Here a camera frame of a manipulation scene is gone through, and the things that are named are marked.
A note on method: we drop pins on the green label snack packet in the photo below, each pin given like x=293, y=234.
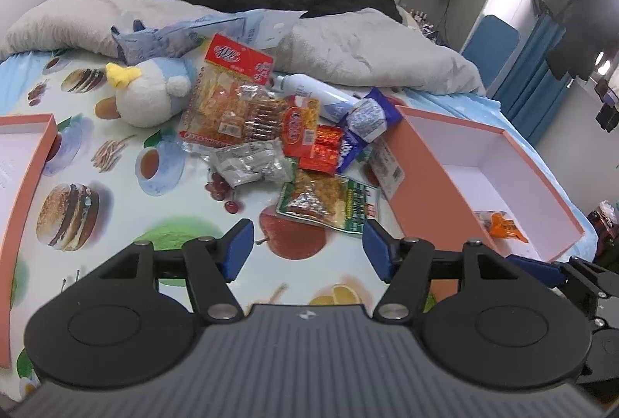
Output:
x=329, y=202

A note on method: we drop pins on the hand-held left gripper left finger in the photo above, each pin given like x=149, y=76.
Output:
x=238, y=248

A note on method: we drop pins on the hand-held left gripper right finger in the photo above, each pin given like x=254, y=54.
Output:
x=378, y=251

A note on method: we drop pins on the puffy blue white snack packet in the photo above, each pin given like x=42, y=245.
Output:
x=370, y=115

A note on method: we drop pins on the hanging dark clothes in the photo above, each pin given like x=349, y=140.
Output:
x=585, y=16

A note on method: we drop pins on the large red label snack packet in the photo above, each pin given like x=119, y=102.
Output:
x=222, y=98

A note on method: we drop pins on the pink box lid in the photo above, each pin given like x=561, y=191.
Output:
x=22, y=186

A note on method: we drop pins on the blue chair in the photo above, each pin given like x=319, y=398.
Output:
x=491, y=43

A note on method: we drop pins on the blue curtain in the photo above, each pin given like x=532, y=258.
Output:
x=529, y=79

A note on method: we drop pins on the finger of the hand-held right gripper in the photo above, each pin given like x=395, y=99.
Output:
x=534, y=269

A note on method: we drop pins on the pink cardboard box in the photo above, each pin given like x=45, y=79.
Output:
x=488, y=186

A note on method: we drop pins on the clear brown cookie packet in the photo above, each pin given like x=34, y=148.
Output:
x=265, y=113

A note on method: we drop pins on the white spray bottle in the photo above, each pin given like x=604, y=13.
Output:
x=314, y=91

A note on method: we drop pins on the red foil tea packet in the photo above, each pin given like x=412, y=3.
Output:
x=331, y=138
x=319, y=161

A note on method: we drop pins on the grey duvet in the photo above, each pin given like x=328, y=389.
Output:
x=367, y=45

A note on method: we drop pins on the silver white shrimp snack packet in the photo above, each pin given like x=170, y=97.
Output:
x=249, y=164

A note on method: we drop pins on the flat blue snack packet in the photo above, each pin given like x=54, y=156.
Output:
x=352, y=149

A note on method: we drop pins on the small orange snack packet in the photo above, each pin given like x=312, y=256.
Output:
x=503, y=227

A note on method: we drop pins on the red orange snack packet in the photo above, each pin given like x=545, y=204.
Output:
x=301, y=125

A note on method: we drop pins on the penguin plush toy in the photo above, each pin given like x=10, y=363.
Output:
x=145, y=94

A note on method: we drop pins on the light blue paper bag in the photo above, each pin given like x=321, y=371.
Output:
x=193, y=33

